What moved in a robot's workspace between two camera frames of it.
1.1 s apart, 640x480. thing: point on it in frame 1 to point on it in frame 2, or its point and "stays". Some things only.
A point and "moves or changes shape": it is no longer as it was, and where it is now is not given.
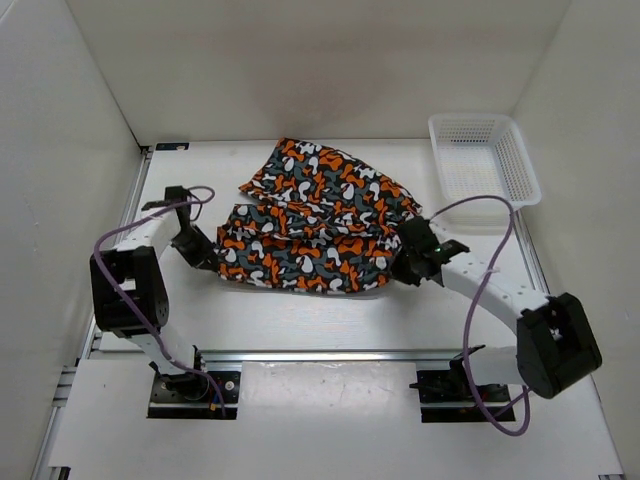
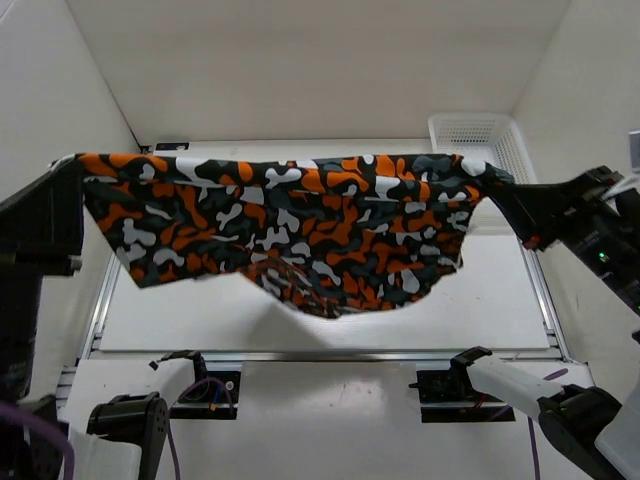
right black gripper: x=401 y=274 to x=542 y=213
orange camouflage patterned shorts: x=322 y=222 moves or changes shape
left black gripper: x=200 y=258 to x=41 y=220
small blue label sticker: x=172 y=146 stays
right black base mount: x=445 y=396 stays
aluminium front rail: x=278 y=357 stays
